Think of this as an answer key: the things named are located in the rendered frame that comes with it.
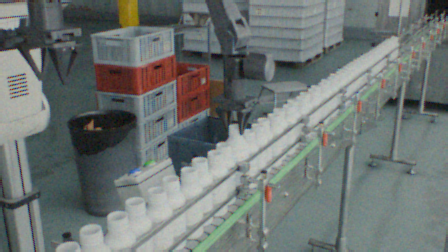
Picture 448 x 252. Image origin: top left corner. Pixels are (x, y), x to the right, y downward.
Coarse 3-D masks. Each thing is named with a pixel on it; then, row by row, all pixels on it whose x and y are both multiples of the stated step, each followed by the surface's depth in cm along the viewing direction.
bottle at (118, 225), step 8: (112, 216) 86; (120, 216) 86; (112, 224) 83; (120, 224) 83; (128, 224) 85; (112, 232) 84; (120, 232) 84; (128, 232) 85; (104, 240) 85; (112, 240) 84; (120, 240) 84; (128, 240) 84; (112, 248) 83; (120, 248) 83
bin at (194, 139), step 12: (204, 120) 211; (216, 120) 211; (180, 132) 195; (192, 132) 204; (204, 132) 213; (216, 132) 213; (168, 144) 189; (180, 144) 186; (192, 144) 183; (204, 144) 179; (180, 156) 188; (204, 156) 182; (180, 168) 190; (180, 180) 192
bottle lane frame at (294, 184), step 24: (384, 96) 273; (336, 120) 191; (360, 120) 227; (312, 144) 165; (336, 144) 194; (288, 168) 146; (312, 168) 170; (288, 192) 150; (240, 216) 120; (216, 240) 110; (240, 240) 123
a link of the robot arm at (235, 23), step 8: (208, 0) 112; (216, 0) 111; (224, 0) 111; (232, 0) 114; (208, 8) 113; (216, 8) 112; (224, 8) 110; (232, 8) 112; (216, 16) 112; (224, 16) 111; (232, 16) 111; (240, 16) 114; (216, 24) 112; (224, 24) 111; (232, 24) 110; (240, 24) 115; (216, 32) 113; (232, 32) 111; (240, 32) 111; (248, 32) 115; (240, 40) 111; (248, 40) 115
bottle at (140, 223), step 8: (128, 200) 90; (136, 200) 91; (128, 208) 88; (136, 208) 88; (144, 208) 90; (128, 216) 89; (136, 216) 89; (144, 216) 90; (136, 224) 89; (144, 224) 89; (136, 232) 88; (144, 232) 89; (136, 240) 89; (152, 240) 92; (144, 248) 90; (152, 248) 93
